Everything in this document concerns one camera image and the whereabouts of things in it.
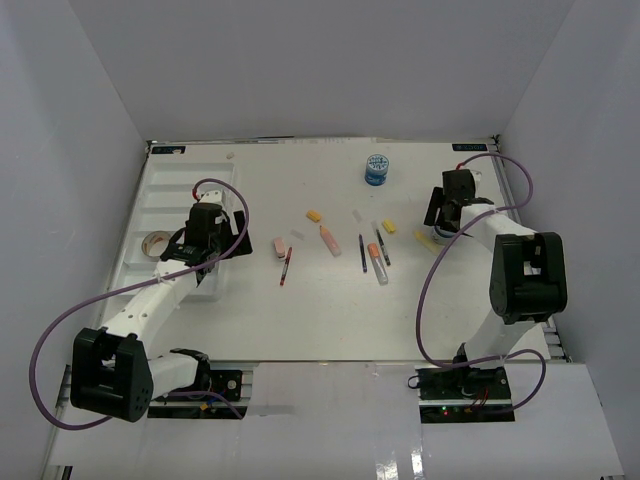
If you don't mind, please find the pink mini stapler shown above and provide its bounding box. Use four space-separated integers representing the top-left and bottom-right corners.
273 237 288 261

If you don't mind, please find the red gel pen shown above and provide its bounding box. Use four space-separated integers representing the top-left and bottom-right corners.
279 246 293 287

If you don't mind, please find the large clear tape roll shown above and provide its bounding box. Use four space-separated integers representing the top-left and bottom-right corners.
141 231 171 260

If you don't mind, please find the blue cleaning gel jar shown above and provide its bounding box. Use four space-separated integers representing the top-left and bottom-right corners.
431 225 456 246
364 154 390 186

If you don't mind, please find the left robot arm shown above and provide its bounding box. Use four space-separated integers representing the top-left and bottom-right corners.
70 190 252 422

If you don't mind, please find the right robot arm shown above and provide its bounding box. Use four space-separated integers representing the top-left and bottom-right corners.
425 169 568 399

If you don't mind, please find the black logo sticker right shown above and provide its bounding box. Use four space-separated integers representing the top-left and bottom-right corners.
452 143 488 152

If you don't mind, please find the black logo sticker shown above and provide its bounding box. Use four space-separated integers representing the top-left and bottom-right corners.
151 146 186 155
452 143 488 152

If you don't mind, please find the white compartment tray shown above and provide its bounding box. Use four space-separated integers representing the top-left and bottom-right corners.
111 159 236 290

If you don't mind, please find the black gel pen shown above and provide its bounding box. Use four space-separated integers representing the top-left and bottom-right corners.
371 220 391 266

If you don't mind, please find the yellow cap left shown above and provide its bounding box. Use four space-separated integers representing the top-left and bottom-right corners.
306 210 322 223

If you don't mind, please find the orange capped highlighter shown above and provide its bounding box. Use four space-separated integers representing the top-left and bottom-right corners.
367 243 389 286

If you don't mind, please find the pink highlighter uncapped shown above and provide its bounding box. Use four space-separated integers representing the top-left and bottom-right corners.
319 225 341 257

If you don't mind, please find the purple gel pen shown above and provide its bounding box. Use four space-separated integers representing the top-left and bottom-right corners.
358 233 368 274

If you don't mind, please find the black logo sticker left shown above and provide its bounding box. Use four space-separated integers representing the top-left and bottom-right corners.
151 146 186 155

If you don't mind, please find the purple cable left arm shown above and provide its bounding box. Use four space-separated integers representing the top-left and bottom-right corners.
28 178 250 431

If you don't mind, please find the aluminium table rail right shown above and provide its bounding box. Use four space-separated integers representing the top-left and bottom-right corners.
489 134 571 364

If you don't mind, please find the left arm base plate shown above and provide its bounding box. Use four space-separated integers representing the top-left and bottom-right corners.
147 368 251 420

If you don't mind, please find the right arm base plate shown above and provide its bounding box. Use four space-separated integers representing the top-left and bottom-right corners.
407 367 515 425

